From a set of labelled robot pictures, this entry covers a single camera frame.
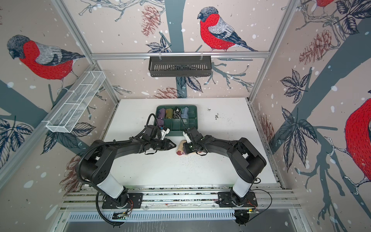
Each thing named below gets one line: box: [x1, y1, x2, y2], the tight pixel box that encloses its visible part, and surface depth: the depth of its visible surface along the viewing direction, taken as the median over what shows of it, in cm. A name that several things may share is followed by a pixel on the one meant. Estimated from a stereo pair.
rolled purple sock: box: [158, 108, 166, 119], surface depth 107 cm
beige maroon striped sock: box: [176, 139, 187, 156], surface depth 91 cm
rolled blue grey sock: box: [180, 106, 189, 119], surface depth 106 cm
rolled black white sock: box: [172, 108, 181, 119], surface depth 105 cm
